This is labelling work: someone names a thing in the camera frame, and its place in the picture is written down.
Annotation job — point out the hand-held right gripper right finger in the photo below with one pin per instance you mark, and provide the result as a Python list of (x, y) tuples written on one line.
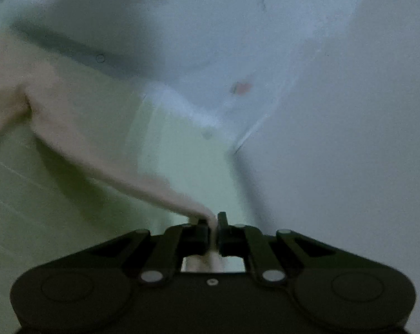
[(227, 235)]

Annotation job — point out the beige garment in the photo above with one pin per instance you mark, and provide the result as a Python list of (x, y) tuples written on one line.
[(91, 153)]

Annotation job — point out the carrot print pale sheet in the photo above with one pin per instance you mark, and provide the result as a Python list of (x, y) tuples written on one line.
[(196, 48)]

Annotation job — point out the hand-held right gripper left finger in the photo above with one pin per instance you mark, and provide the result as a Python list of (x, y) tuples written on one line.
[(196, 236)]

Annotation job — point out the green grid mat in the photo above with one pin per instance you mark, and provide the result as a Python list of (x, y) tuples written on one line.
[(74, 208)]

